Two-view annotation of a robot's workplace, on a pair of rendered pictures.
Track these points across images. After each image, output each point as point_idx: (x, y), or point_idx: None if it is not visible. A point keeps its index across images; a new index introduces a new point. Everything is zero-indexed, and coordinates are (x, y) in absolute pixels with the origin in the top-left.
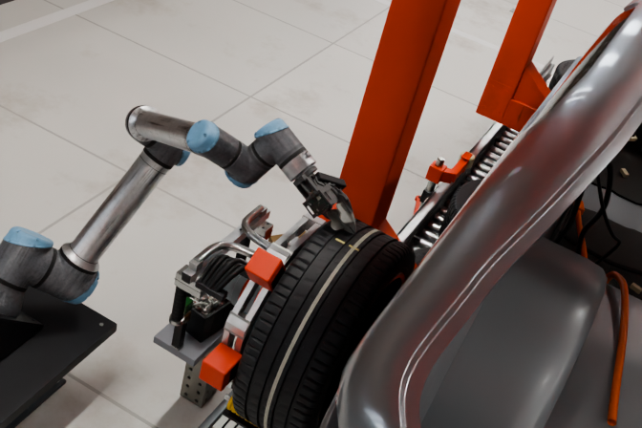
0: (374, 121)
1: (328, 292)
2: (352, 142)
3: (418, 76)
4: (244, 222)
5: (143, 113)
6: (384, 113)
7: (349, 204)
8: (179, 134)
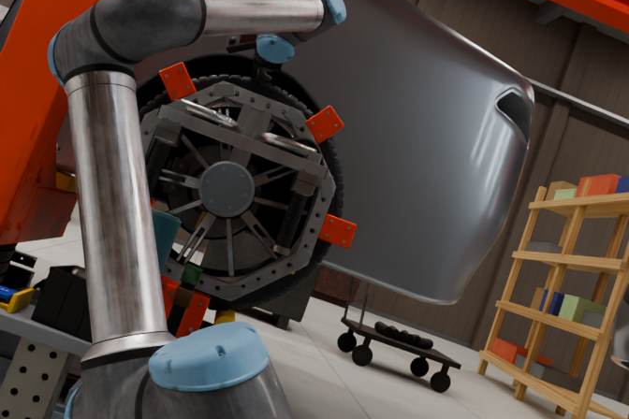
0: None
1: None
2: (93, 4)
3: None
4: (226, 115)
5: None
6: None
7: None
8: (308, 9)
